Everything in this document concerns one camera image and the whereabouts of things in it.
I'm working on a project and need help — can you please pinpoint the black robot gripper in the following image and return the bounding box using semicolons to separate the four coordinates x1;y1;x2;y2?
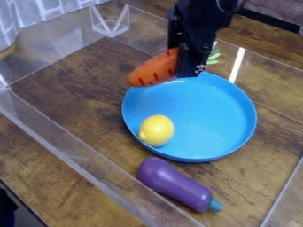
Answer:
168;0;239;78

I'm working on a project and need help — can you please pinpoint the orange toy carrot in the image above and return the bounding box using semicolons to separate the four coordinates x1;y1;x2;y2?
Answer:
128;41;223;88

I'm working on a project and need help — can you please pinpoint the blue round tray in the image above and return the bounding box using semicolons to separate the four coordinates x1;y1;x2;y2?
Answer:
121;73;256;163

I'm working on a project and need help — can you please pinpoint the black bar in background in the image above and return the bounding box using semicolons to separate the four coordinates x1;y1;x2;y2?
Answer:
237;9;300;34

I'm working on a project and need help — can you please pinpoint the yellow toy lemon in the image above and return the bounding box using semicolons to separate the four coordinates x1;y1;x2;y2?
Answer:
139;114;173;147

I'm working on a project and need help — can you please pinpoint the purple toy eggplant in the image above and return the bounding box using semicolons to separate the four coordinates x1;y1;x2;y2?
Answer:
137;157;224;212

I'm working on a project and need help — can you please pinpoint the white patterned curtain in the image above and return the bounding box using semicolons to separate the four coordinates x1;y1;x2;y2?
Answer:
0;0;109;51

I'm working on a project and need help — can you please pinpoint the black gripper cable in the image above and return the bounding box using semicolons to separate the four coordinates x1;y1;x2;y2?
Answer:
215;0;248;14

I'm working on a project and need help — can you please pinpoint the clear acrylic enclosure wall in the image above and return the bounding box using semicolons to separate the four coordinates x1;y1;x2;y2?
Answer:
0;0;303;227

